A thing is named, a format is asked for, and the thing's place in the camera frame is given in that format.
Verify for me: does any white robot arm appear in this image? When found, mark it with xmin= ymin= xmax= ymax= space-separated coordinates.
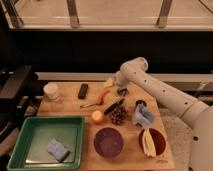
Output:
xmin=113 ymin=57 xmax=213 ymax=171

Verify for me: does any small black metal clip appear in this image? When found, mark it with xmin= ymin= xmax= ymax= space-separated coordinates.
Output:
xmin=117 ymin=87 xmax=129 ymax=96

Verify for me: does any yellow banana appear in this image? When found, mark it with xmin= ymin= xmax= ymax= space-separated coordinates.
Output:
xmin=142 ymin=129 xmax=156 ymax=157

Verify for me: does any blue white plastic container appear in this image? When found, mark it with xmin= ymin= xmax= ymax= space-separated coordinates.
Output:
xmin=132 ymin=104 xmax=154 ymax=129

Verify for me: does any black rectangular block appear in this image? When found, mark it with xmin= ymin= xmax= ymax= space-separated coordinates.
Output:
xmin=78 ymin=84 xmax=89 ymax=99

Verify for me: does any dark grape bunch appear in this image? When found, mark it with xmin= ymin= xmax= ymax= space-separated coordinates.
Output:
xmin=109 ymin=106 xmax=127 ymax=125

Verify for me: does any yellow red apple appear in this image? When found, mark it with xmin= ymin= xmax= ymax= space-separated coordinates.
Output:
xmin=91 ymin=110 xmax=104 ymax=124

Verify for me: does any wooden cutting board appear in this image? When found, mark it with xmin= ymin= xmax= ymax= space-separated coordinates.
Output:
xmin=38 ymin=82 xmax=175 ymax=171

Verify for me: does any purple bowl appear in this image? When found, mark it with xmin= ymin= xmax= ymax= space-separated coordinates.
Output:
xmin=93 ymin=127 xmax=124 ymax=158

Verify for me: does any small dark round object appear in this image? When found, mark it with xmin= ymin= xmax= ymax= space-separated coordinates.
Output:
xmin=135 ymin=100 xmax=147 ymax=107

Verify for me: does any blue sponge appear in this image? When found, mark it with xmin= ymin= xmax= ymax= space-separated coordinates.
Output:
xmin=47 ymin=139 xmax=70 ymax=162

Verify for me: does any orange red pepper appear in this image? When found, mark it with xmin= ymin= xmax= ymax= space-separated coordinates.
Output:
xmin=96 ymin=90 xmax=109 ymax=105

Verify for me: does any green plastic tray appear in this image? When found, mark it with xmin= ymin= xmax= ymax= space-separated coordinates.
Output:
xmin=7 ymin=116 xmax=84 ymax=171

